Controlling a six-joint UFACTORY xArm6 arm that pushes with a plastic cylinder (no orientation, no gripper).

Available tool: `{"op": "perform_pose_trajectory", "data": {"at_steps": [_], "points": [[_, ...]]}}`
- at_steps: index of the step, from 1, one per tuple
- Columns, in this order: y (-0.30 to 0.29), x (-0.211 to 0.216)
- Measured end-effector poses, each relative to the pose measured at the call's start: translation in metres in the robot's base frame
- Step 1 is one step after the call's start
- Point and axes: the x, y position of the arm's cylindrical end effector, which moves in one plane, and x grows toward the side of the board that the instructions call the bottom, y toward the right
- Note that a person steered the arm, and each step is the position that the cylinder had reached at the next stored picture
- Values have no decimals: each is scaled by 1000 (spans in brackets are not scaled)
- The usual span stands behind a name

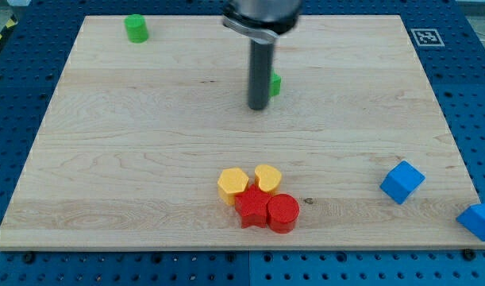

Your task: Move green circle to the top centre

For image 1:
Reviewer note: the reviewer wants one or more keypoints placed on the yellow hexagon block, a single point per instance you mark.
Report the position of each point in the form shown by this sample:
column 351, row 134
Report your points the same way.
column 231, row 182

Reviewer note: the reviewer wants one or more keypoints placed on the green cylinder block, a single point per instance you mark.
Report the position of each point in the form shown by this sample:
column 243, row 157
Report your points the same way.
column 136, row 28

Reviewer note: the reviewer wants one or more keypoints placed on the wooden board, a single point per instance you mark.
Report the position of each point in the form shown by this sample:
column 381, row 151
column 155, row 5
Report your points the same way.
column 135, row 137

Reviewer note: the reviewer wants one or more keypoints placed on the yellow heart block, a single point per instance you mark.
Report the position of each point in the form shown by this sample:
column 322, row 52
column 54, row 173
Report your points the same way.
column 267, row 178

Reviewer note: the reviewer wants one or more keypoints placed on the red cylinder block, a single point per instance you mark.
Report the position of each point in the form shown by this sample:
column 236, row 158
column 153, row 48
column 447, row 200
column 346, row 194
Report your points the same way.
column 283, row 211

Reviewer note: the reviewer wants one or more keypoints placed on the green block behind rod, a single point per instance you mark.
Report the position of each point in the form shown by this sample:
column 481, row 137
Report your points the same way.
column 275, row 85

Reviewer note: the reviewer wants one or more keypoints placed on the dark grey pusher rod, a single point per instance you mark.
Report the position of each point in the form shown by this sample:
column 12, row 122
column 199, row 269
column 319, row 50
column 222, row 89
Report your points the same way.
column 259, row 74

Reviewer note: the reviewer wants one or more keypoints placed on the red star block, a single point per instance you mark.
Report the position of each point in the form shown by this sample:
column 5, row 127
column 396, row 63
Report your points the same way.
column 251, row 205

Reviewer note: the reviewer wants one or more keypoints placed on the white fiducial marker tag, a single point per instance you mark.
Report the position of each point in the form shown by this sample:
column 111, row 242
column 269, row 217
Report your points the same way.
column 425, row 37

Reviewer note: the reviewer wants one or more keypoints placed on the blue block at edge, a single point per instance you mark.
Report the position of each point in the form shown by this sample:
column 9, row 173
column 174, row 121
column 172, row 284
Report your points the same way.
column 473, row 219

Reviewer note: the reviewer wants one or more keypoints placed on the blue cube block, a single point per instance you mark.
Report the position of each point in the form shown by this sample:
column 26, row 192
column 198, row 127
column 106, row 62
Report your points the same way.
column 401, row 181

